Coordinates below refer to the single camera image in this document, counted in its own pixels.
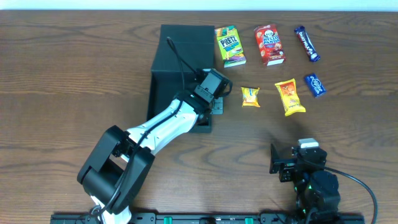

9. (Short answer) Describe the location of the black gift box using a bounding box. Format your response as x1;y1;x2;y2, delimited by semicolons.
147;24;215;120

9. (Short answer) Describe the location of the green Pretz snack box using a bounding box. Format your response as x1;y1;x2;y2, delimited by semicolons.
215;26;246;68

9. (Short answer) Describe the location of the red Hello Panda box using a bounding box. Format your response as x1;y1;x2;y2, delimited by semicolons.
254;24;285;66

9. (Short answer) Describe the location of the blue Dairy Milk bar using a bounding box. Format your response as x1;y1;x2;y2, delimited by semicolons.
294;26;320;62

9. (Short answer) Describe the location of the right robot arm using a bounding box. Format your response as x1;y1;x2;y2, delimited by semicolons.
269;139;341;223

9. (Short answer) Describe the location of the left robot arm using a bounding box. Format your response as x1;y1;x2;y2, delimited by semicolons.
76;68;233;223

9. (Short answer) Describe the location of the blue Eclipse candy pack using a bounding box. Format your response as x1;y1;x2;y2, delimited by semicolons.
303;73;326;98

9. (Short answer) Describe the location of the small yellow snack packet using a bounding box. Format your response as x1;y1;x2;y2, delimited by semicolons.
241;87;261;108

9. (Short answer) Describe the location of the large yellow snack packet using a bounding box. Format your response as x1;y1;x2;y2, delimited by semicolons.
275;78;306;116

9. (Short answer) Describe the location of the left black cable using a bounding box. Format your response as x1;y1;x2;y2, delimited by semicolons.
90;36;200;218

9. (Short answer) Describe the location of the black cable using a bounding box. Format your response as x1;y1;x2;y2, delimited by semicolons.
298;152;379;224
90;36;200;218

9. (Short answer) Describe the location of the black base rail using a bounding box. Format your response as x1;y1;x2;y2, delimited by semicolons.
50;212;365;224

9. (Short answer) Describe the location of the right black cable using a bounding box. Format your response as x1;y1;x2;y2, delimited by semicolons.
298;152;379;224

